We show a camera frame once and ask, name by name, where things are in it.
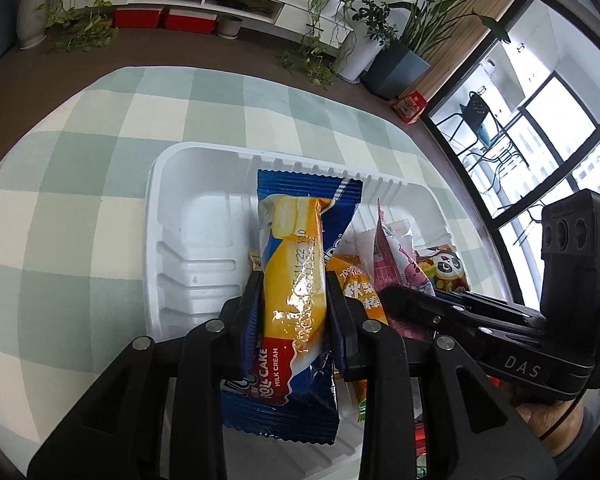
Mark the green checked tablecloth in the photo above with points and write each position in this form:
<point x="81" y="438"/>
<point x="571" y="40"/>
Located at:
<point x="80" y="210"/>

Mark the black framed glass door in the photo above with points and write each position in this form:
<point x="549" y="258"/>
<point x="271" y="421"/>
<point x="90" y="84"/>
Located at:
<point x="545" y="75"/>

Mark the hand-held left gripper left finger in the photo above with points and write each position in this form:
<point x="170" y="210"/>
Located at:
<point x="200" y="360"/>

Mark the person's right hand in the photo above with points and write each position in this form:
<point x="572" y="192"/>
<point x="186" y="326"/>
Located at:
<point x="550" y="420"/>

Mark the white plastic tray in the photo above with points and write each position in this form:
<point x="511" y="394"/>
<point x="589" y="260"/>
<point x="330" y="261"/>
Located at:
<point x="200" y="240"/>

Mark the plant in ribbed white pot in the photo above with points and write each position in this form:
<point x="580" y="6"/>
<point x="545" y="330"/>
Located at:
<point x="31" y="15"/>

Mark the blue roll cake packet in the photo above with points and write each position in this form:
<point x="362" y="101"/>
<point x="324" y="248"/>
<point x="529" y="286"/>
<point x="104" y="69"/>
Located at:
<point x="292" y="260"/>

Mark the blue panda snack packet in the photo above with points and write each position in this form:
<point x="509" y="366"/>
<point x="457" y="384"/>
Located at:
<point x="447" y="270"/>

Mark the black balcony chair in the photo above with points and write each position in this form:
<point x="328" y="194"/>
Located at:
<point x="535" y="215"/>
<point x="472" y="110"/>

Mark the pink cartoon snack packet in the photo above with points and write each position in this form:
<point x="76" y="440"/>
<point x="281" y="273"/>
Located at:
<point x="397" y="260"/>

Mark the black balcony table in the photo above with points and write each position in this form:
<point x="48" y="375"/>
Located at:
<point x="495" y="157"/>

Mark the orange cartoon snack packet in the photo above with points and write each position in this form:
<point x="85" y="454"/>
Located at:
<point x="362" y="290"/>

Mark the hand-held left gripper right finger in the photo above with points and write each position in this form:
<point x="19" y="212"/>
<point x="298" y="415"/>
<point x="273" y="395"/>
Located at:
<point x="380" y="360"/>

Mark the beige curtain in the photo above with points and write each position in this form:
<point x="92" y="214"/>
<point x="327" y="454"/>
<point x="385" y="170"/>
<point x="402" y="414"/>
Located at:
<point x="460" y="35"/>

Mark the trailing plant in white pot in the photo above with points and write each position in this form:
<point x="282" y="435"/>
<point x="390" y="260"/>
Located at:
<point x="320" y="20"/>
<point x="82" y="25"/>

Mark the red paper bag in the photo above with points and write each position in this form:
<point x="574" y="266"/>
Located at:
<point x="410" y="107"/>

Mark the person's right forearm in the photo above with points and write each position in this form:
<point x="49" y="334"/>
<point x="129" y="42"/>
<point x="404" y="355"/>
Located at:
<point x="587" y="435"/>

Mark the small grey pot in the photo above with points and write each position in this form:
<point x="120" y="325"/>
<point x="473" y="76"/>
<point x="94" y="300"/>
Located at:
<point x="229" y="26"/>

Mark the bushy plant in white pot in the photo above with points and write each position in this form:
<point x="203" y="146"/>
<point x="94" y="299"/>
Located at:
<point x="362" y="50"/>

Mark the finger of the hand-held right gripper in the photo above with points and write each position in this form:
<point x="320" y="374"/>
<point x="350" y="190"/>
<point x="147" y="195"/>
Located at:
<point x="430" y="310"/>
<point x="510" y="312"/>

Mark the large-leaf plant in blue pot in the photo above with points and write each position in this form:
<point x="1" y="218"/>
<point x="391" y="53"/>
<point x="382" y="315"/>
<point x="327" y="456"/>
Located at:
<point x="395" y="67"/>

